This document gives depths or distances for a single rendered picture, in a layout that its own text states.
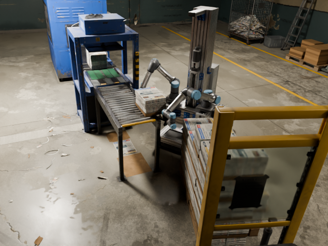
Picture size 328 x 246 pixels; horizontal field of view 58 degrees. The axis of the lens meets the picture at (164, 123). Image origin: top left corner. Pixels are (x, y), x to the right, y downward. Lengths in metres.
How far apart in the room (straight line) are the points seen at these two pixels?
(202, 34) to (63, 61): 3.79
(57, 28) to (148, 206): 4.40
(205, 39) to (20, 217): 3.05
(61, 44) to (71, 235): 4.42
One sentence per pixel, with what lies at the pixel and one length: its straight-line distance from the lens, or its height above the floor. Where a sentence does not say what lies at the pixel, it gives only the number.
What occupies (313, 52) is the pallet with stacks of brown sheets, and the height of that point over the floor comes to 0.44.
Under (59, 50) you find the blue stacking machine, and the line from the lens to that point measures 6.85.
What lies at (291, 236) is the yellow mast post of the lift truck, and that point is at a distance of 2.57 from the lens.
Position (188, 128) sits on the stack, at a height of 0.83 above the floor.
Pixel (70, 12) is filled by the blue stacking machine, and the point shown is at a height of 1.49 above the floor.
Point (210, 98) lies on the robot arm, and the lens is 3.77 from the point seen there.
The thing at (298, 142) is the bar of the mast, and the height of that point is 1.63.
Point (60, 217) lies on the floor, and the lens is 3.63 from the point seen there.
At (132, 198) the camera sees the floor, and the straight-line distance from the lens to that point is 3.71.
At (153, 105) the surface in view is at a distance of 3.67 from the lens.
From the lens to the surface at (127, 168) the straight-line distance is 4.15.
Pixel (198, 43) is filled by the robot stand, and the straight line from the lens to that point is 4.01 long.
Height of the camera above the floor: 2.58
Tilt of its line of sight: 30 degrees down
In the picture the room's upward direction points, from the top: 3 degrees clockwise
